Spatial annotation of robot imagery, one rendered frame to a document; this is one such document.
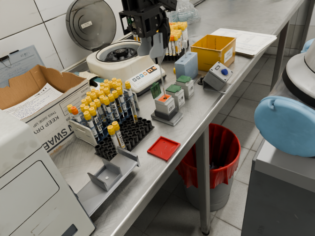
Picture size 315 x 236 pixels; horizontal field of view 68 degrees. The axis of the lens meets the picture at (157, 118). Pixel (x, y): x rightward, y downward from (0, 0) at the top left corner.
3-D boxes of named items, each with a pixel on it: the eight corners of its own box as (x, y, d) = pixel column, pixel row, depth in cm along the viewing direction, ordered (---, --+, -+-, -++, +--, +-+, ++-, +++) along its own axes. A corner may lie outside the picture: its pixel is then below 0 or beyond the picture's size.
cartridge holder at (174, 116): (174, 126, 72) (172, 117, 70) (151, 118, 77) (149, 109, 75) (183, 116, 75) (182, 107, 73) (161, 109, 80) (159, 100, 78)
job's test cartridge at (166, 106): (168, 119, 73) (166, 103, 69) (156, 115, 76) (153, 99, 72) (176, 112, 75) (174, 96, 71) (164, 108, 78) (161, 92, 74)
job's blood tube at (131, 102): (138, 129, 73) (131, 102, 67) (134, 127, 74) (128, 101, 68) (140, 126, 74) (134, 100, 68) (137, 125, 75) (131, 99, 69)
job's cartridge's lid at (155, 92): (150, 86, 69) (149, 85, 69) (154, 99, 72) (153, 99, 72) (158, 79, 71) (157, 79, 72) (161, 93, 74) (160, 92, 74)
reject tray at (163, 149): (167, 161, 62) (167, 159, 61) (146, 152, 65) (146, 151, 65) (180, 145, 66) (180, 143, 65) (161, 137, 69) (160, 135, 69)
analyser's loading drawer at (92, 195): (77, 236, 48) (67, 223, 44) (58, 219, 51) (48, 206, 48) (140, 165, 59) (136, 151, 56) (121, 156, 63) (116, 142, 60)
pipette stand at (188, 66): (190, 89, 87) (188, 65, 81) (173, 86, 91) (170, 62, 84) (201, 77, 93) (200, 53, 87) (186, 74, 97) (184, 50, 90)
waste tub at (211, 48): (220, 75, 92) (221, 51, 86) (191, 69, 99) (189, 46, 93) (235, 61, 99) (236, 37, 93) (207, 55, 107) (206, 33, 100)
